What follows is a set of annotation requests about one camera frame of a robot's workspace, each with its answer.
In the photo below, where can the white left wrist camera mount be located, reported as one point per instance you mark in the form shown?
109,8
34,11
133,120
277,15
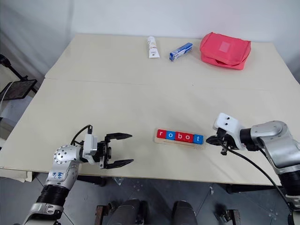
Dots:
89,146

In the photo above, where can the blue toothpaste box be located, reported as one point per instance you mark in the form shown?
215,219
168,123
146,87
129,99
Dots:
181,52

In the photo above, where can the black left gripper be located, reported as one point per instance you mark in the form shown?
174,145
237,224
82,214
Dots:
103,152

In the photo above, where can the blue letter o block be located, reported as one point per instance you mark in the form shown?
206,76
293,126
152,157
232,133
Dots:
170,135

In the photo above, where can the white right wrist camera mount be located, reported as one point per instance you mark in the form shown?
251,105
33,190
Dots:
228,124

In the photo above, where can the red letter r block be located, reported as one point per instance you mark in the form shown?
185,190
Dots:
161,134

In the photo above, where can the red letter o block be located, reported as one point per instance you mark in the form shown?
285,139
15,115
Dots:
189,137

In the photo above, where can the blue letter t block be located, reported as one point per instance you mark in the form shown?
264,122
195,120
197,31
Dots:
198,139

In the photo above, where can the brown metal bracket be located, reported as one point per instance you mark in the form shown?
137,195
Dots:
101,214
230,218

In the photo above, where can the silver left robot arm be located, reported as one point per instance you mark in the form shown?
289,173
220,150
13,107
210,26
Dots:
62,155

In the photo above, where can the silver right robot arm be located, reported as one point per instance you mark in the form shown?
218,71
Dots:
276,138

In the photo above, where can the wooden letter tray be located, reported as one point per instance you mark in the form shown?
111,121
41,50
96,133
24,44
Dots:
178,143

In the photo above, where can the red letter b block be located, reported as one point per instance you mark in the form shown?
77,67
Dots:
180,136

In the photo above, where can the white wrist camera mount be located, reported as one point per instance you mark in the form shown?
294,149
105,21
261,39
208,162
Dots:
228,124
89,146

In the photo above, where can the cream board piece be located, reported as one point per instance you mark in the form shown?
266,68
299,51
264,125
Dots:
16,174

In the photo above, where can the black tablet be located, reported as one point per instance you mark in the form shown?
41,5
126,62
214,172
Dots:
18,90

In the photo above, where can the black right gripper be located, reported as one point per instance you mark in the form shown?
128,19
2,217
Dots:
225,141

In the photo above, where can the white cream tube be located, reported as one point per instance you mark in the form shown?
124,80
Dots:
152,48

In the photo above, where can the dark rounded shape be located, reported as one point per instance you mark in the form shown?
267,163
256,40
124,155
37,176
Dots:
184,213
129,212

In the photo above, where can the black table frame bar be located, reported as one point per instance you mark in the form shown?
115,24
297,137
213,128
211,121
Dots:
93,180
248,188

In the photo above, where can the pink fabric pouch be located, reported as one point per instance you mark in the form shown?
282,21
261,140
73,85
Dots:
223,50

